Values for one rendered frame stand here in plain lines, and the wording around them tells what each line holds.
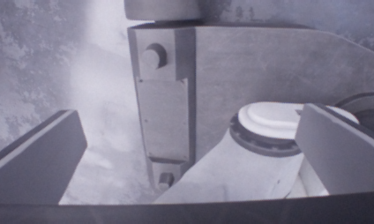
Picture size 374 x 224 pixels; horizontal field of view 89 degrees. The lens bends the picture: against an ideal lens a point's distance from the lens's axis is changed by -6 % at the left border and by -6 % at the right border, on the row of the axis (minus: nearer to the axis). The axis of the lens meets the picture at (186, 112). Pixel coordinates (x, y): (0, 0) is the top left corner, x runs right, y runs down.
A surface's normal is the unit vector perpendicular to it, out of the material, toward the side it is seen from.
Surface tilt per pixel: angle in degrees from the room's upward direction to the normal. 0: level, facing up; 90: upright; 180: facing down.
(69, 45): 0
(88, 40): 0
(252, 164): 90
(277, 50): 0
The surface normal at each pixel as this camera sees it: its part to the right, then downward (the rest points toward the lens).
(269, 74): -0.18, 0.47
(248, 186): -0.02, -0.88
